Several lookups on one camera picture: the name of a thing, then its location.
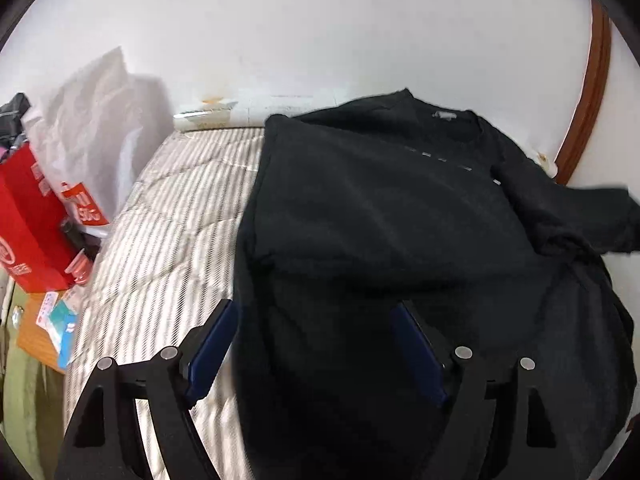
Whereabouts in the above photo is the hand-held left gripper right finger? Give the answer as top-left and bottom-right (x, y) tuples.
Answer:
(390, 301), (596, 480)

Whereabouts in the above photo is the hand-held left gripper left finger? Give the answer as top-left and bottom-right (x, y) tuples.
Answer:
(54, 299), (238, 480)

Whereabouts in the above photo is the black sweatshirt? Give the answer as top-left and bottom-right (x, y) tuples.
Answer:
(232, 88), (640, 480)

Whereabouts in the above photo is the striped mattress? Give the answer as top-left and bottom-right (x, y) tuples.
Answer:
(62, 127), (281, 480)

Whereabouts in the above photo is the blue-green packet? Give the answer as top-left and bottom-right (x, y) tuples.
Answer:
(49, 300), (79, 368)

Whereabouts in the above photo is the white and pink packet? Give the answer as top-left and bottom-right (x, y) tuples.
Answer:
(35, 290), (65, 329)

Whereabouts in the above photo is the wooden side table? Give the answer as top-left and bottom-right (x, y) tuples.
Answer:
(15, 290), (76, 373)

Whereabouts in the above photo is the green cloth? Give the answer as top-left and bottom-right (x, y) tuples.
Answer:
(0, 290), (66, 480)

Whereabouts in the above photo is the red paper bag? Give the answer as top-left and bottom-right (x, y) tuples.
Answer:
(0, 142), (95, 293)

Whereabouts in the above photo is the white printed roll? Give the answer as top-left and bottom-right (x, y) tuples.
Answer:
(172, 95), (316, 133)

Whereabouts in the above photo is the white plastic bag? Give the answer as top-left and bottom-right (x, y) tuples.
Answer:
(25, 46), (173, 227)

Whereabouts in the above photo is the dark cloth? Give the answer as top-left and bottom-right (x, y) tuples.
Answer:
(0, 92), (32, 150)

